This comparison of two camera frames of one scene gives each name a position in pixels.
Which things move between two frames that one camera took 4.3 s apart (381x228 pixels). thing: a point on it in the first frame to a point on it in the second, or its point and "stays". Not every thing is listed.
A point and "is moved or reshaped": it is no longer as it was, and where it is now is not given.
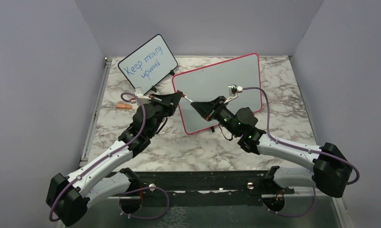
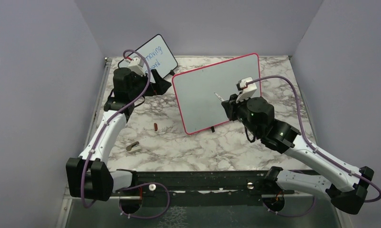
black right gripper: x=209 y=109 to x=231 y=105
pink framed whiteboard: x=207 y=82 stays
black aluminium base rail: x=198 y=184 stays
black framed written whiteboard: x=148 y=64 stays
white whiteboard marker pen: x=184 y=96 is moved or reshaped
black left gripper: x=172 y=99 to x=160 y=87
